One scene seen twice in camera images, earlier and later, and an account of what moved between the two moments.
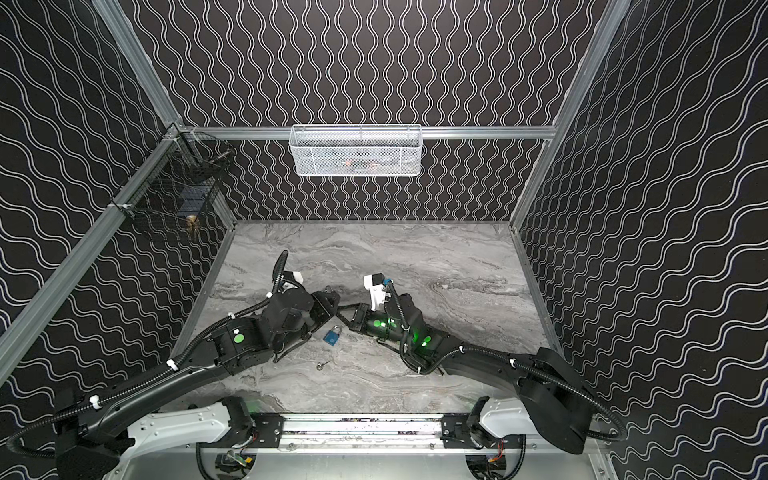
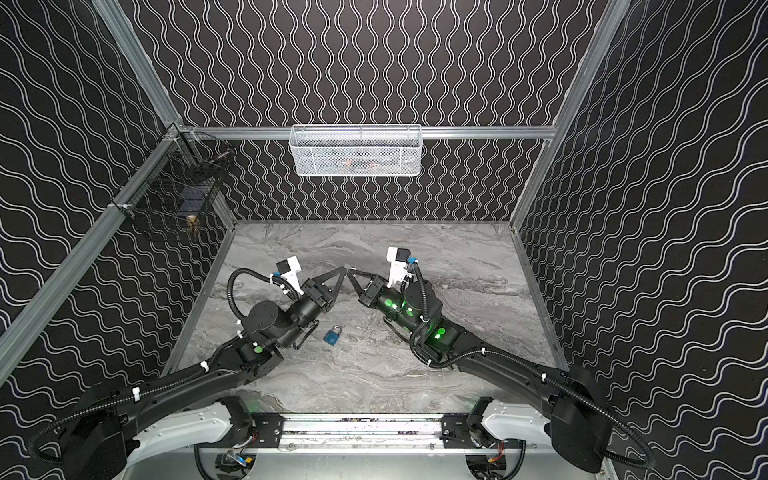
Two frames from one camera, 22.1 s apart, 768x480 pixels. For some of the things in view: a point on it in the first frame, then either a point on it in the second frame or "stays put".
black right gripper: (361, 320) → (370, 294)
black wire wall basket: (181, 181) stays put
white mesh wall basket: (355, 150) stays put
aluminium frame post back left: (136, 62) stays put
